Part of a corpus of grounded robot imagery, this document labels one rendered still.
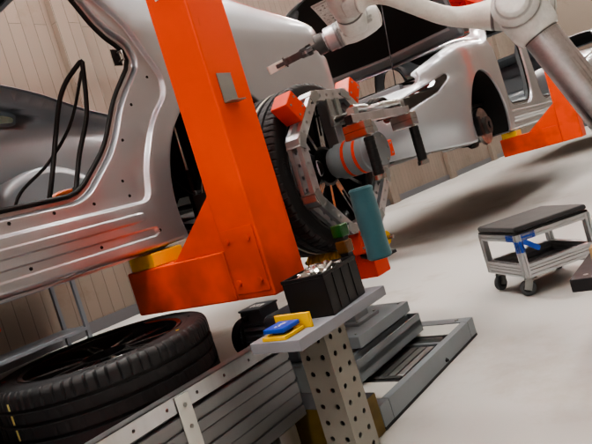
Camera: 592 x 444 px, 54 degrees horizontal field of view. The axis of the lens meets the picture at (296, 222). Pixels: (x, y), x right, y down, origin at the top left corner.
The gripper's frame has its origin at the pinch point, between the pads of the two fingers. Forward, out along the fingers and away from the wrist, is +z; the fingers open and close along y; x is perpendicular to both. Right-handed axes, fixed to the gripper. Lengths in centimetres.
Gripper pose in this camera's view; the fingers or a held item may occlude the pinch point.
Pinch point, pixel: (277, 66)
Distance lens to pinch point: 223.0
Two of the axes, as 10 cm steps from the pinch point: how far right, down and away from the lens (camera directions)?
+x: -4.5, -8.6, -2.6
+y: 1.3, -3.5, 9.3
